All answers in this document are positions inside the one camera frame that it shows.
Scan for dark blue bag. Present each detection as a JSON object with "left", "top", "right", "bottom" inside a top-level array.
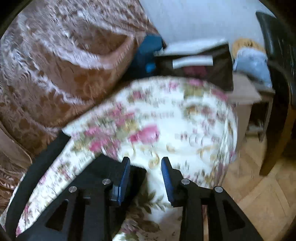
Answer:
[{"left": 128, "top": 35, "right": 163, "bottom": 79}]

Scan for light blue cloth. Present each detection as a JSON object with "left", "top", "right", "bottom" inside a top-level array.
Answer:
[{"left": 233, "top": 47, "right": 272, "bottom": 88}]

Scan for brown floral curtain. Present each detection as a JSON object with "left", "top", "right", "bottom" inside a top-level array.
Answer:
[{"left": 1, "top": 1, "right": 157, "bottom": 210}]

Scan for black chair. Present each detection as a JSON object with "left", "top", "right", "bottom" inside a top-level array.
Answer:
[{"left": 256, "top": 11, "right": 295, "bottom": 176}]

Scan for beige side table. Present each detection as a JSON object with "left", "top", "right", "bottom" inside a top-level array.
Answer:
[{"left": 227, "top": 72, "right": 275, "bottom": 150}]

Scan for black embroidered pants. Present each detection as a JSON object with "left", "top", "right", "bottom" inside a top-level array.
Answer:
[{"left": 4, "top": 134, "right": 146, "bottom": 240}]

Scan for floral bedspread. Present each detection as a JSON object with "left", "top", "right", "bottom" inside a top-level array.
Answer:
[{"left": 1, "top": 76, "right": 238, "bottom": 240}]

